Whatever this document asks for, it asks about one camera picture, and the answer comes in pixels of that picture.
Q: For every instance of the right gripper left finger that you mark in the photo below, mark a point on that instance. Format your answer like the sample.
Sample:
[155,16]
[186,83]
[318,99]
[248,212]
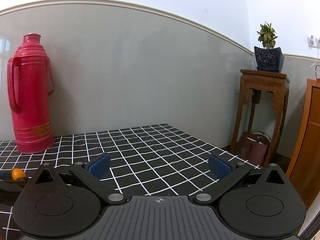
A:
[90,175]

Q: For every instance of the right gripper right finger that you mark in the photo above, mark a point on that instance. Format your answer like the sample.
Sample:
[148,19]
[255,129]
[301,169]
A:
[227,174]

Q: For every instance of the small orange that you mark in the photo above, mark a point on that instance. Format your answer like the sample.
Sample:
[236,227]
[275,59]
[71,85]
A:
[17,174]

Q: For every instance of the dark red bag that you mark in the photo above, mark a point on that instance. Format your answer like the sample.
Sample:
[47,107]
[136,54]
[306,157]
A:
[253,147]

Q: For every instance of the black white checked tablecloth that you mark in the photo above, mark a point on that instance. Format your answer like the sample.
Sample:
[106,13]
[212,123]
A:
[159,166]

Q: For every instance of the brown wooden cabinet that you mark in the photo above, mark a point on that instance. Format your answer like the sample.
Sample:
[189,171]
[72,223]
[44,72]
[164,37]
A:
[304,163]

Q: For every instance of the carved wooden plant stand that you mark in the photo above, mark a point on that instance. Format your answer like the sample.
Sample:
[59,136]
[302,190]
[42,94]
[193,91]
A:
[267,95]

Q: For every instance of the red thermos flask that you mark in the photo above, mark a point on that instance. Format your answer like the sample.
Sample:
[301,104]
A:
[30,81]

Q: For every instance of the potted green plant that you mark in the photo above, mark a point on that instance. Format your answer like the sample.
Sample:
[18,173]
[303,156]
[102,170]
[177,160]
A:
[269,58]

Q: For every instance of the white wall socket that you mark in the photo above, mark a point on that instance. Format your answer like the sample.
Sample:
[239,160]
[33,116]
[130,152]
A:
[313,42]

